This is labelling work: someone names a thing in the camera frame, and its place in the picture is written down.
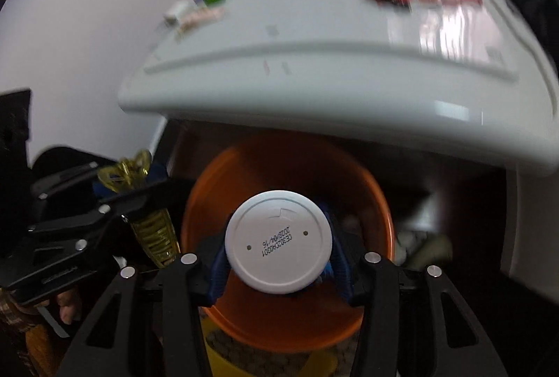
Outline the blue sheer scarf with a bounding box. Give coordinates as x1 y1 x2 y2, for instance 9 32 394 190
212 205 350 293

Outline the white usb charger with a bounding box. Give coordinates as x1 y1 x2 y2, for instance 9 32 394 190
163 1 193 24

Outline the pink cosmetic tube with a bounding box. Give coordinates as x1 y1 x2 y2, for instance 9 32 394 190
178 7 225 30

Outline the person's left hand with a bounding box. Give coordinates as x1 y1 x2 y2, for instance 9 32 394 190
1 289 69 377

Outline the yellow-green hair claw clip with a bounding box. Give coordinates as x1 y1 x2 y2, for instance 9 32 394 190
97 149 180 268

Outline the large green white lotion bottle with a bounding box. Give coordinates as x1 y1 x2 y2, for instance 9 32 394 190
225 190 333 295

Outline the orange trash bucket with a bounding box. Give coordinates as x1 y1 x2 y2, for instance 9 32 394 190
181 133 395 353

